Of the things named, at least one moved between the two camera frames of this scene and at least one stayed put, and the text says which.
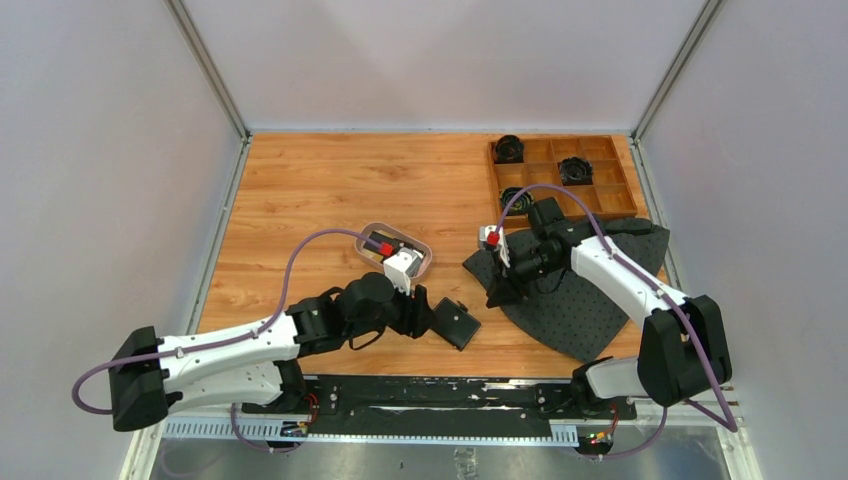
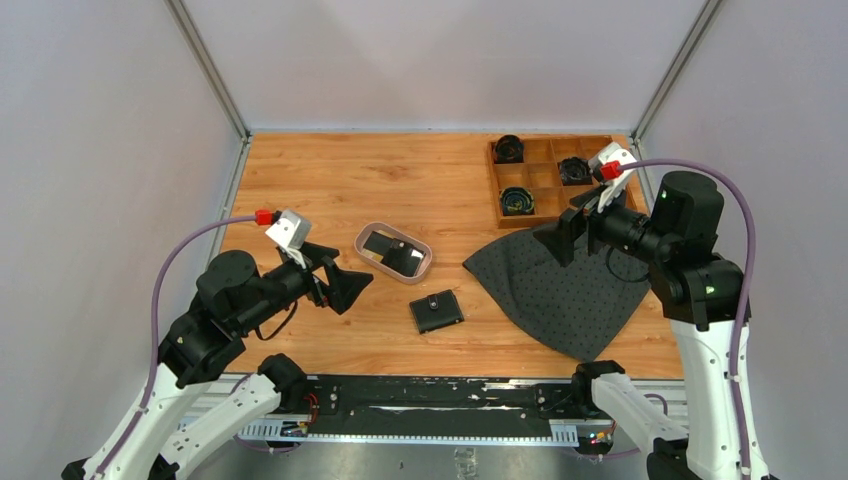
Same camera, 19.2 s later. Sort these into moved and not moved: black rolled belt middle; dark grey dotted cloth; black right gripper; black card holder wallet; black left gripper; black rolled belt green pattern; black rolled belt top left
Moved: black left gripper; black card holder wallet; black right gripper
Not moved: black rolled belt green pattern; dark grey dotted cloth; black rolled belt top left; black rolled belt middle
